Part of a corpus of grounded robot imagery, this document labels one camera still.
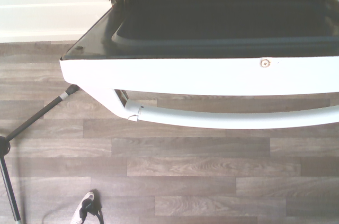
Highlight white oven door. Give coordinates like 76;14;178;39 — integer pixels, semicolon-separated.
58;0;339;119

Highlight white cabinet door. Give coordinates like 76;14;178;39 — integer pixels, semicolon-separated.
0;0;112;43

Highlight white oven door handle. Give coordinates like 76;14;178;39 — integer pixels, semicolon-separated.
110;88;339;130

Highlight black camera tripod stand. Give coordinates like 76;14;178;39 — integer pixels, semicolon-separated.
0;84;80;222

